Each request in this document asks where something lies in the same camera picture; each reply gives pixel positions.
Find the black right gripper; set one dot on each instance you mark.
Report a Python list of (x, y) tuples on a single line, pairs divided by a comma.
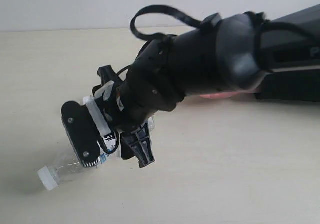
[(148, 87)]

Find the clear bottle green lime label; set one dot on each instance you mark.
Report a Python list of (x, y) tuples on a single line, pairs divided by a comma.
[(67, 165)]

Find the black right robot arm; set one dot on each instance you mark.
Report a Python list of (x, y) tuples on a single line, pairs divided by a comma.
[(218, 55)]

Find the bare open human hand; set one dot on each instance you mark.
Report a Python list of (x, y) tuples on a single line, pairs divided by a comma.
[(222, 95)]

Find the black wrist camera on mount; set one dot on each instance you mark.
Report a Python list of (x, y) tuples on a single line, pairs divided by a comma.
[(90, 135)]

